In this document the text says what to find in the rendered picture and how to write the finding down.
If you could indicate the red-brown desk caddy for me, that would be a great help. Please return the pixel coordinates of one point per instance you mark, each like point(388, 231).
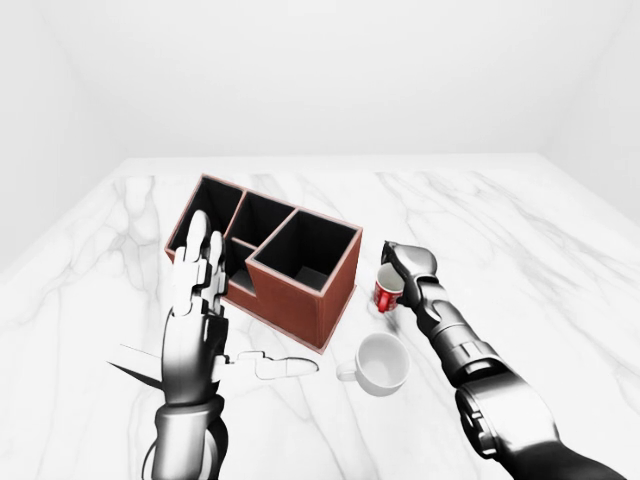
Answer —
point(300, 285)

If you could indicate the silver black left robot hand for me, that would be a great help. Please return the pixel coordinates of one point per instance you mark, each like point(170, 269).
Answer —
point(186, 350)

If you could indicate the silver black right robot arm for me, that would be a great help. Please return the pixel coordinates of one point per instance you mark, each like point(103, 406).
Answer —
point(495, 400)

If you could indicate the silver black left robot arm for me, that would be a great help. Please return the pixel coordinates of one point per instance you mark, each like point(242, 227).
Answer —
point(185, 440)

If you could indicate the red mug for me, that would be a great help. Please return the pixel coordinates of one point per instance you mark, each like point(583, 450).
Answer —
point(386, 295)

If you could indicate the white mug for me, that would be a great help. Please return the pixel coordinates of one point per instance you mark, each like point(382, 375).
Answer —
point(382, 367)

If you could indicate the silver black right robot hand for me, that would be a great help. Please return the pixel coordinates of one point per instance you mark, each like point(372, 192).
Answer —
point(419, 262)

